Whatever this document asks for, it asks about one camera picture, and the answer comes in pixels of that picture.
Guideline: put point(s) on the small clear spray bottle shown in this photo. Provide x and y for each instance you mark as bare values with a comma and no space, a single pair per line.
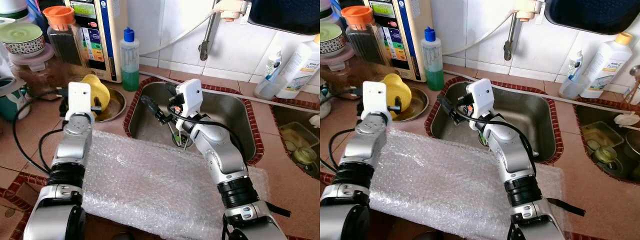
267,85
570,85

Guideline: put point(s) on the stainless steel sink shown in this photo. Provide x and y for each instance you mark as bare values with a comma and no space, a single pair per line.
225,115
285,112
530,115
587,112

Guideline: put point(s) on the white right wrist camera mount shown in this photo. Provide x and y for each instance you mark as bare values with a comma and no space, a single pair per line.
190,95
481,95

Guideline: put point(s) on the beige tap filter head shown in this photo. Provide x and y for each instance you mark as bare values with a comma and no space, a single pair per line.
527,10
230,10

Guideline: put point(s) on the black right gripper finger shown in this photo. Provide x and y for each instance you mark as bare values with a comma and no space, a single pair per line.
152,107
449,106
171,89

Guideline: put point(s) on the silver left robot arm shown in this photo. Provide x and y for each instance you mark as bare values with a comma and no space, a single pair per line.
365,150
70,150

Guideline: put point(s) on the white detergent bottle yellow cap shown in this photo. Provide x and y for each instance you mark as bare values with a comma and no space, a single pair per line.
300,70
602,70

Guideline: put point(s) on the round steel plate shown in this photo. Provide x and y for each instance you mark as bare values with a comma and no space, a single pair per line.
419,105
116,105

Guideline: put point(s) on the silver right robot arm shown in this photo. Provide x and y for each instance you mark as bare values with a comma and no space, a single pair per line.
220,160
515,165

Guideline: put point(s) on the glass jar orange lid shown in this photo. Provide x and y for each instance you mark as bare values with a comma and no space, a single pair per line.
360,47
62,47

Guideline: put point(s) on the grey metal faucet pipe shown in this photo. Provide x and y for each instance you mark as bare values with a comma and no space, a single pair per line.
507,50
204,50

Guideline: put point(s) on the blue-capped green soap bottle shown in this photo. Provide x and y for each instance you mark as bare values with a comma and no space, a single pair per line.
130,77
433,77

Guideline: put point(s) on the white plastic strainer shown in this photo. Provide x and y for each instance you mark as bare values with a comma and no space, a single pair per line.
315,121
625,119

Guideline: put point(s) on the patterned ceramic bowl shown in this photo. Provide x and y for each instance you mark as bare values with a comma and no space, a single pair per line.
332,46
22,46

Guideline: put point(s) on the yellow plastic bowl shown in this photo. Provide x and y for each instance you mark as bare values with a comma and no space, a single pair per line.
101,90
402,90

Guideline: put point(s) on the clear bubble wrap sheet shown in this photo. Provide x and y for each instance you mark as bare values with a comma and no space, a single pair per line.
440,190
150,190

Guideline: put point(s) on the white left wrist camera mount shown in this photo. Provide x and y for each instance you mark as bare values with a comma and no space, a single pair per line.
80,97
375,97

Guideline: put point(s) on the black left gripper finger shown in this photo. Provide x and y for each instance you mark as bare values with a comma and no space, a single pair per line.
393,105
97,105

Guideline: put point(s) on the steel ladle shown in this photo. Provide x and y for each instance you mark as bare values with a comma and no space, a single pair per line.
635,72

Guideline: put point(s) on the square glass container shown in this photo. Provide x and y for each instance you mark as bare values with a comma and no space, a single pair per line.
295,136
599,135

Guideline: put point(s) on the dark blue basin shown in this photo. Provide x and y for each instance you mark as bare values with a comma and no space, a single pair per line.
590,15
285,15

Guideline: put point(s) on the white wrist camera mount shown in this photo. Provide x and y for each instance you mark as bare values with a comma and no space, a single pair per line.
80,97
481,95
190,95
375,97

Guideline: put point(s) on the plastic container brown contents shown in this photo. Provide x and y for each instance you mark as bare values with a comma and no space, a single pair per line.
35,80
340,75

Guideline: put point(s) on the teal rabbit mug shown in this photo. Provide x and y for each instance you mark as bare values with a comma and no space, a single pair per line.
10,105
323,102

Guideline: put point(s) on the beige water ionizer machine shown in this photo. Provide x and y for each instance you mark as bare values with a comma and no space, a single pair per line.
112,40
412,40

